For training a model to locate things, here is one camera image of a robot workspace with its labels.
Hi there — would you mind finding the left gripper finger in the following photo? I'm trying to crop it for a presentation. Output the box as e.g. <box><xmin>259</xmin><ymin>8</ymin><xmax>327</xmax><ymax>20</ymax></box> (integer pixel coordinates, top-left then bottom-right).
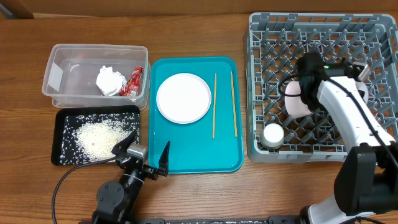
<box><xmin>157</xmin><ymin>141</ymin><xmax>170</xmax><ymax>177</ymax></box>
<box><xmin>111</xmin><ymin>131</ymin><xmax>137</xmax><ymax>156</ymax></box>

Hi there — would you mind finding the red snack wrapper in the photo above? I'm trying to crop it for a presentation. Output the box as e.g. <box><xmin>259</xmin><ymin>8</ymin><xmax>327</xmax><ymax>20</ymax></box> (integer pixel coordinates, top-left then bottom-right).
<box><xmin>119</xmin><ymin>67</ymin><xmax>144</xmax><ymax>96</ymax></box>

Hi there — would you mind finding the white napkin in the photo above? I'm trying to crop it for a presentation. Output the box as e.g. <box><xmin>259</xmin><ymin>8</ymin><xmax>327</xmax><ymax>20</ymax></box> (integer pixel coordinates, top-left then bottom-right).
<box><xmin>96</xmin><ymin>66</ymin><xmax>127</xmax><ymax>96</ymax></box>

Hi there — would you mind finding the pink bowl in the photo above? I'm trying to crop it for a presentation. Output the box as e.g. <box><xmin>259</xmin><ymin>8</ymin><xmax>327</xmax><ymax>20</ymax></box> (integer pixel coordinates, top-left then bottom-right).
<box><xmin>284</xmin><ymin>81</ymin><xmax>312</xmax><ymax>119</ymax></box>

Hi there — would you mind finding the white round plate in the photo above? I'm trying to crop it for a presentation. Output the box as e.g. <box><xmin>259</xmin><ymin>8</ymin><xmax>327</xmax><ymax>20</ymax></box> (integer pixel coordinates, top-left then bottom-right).
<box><xmin>156</xmin><ymin>73</ymin><xmax>212</xmax><ymax>124</ymax></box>

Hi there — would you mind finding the wooden chopstick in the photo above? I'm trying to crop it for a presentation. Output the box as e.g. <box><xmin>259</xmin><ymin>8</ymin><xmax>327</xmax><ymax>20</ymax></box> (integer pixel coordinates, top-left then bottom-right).
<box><xmin>230</xmin><ymin>71</ymin><xmax>238</xmax><ymax>137</ymax></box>
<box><xmin>212</xmin><ymin>73</ymin><xmax>217</xmax><ymax>139</ymax></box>

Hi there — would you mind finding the white plastic cup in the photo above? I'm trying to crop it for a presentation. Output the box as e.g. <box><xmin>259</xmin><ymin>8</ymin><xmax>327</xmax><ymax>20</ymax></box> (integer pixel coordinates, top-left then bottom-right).
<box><xmin>260</xmin><ymin>123</ymin><xmax>284</xmax><ymax>149</ymax></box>

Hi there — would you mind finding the grey-rimmed white bowl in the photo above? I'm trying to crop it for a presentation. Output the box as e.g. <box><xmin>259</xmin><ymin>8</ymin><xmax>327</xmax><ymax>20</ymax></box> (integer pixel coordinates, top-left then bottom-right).
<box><xmin>356</xmin><ymin>82</ymin><xmax>369</xmax><ymax>103</ymax></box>

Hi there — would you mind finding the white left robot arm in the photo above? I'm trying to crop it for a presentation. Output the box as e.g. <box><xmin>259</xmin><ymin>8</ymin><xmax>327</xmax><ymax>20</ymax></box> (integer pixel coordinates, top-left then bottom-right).
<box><xmin>91</xmin><ymin>133</ymin><xmax>170</xmax><ymax>223</ymax></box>

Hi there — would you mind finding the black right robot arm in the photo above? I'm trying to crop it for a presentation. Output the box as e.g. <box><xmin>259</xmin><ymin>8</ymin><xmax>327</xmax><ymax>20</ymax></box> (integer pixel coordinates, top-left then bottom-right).
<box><xmin>296</xmin><ymin>52</ymin><xmax>397</xmax><ymax>223</ymax></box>

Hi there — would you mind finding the spilled rice pile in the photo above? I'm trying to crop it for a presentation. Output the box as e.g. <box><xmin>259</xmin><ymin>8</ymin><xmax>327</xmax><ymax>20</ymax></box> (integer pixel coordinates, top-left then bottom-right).
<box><xmin>57</xmin><ymin>112</ymin><xmax>140</xmax><ymax>166</ymax></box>

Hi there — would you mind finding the black tray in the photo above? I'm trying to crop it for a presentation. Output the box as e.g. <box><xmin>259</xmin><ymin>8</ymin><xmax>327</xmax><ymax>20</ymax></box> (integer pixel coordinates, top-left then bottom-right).
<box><xmin>51</xmin><ymin>106</ymin><xmax>140</xmax><ymax>166</ymax></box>

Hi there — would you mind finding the teal serving tray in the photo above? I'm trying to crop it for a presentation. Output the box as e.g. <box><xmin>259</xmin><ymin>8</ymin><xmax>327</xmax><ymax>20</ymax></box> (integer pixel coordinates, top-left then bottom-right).
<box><xmin>148</xmin><ymin>57</ymin><xmax>244</xmax><ymax>174</ymax></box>

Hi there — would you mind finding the grey dish rack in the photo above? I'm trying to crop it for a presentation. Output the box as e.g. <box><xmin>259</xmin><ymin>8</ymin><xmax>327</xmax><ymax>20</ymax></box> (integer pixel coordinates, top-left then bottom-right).
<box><xmin>244</xmin><ymin>12</ymin><xmax>397</xmax><ymax>163</ymax></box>

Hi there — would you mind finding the clear plastic bin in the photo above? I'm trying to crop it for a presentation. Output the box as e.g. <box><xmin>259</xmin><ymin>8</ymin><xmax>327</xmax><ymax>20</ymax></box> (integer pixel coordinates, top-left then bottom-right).
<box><xmin>42</xmin><ymin>44</ymin><xmax>150</xmax><ymax>110</ymax></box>

